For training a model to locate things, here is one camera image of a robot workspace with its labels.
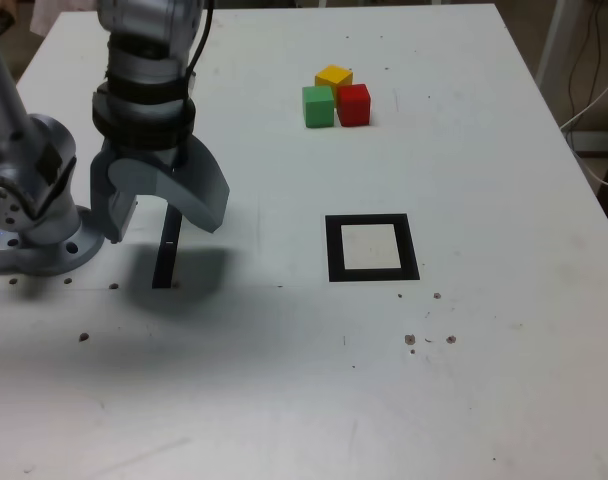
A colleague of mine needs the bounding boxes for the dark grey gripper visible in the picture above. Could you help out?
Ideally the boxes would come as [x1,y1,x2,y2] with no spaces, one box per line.
[89,135,231,246]

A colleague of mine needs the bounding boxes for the green cube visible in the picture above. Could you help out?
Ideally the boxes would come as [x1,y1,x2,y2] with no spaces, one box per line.
[301,85,335,129]

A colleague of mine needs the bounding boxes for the yellow cube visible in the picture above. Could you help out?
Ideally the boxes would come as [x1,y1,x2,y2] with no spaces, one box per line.
[314,64,355,109]

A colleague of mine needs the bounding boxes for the red cube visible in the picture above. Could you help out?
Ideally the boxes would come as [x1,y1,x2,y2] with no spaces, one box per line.
[336,83,373,128]

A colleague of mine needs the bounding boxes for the black tape square outline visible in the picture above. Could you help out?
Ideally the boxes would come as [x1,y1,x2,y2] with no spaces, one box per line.
[324,213,421,283]

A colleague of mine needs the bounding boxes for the black tape strip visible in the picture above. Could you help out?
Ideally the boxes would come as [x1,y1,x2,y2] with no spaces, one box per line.
[151,202,183,290]

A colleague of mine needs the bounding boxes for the person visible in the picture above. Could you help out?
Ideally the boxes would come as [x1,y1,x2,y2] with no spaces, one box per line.
[0,0,58,37]

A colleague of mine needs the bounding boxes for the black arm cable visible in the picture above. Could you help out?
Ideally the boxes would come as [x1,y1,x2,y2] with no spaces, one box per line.
[183,0,216,99]

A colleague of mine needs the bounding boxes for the white metal post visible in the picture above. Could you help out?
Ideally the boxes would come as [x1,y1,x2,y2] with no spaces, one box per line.
[535,0,578,89]

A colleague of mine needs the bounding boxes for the white cable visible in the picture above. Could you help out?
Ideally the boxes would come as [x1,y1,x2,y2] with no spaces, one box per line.
[561,69,608,190]

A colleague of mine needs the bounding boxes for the thin black cable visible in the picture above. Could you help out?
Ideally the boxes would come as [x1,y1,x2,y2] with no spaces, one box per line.
[567,0,608,121]

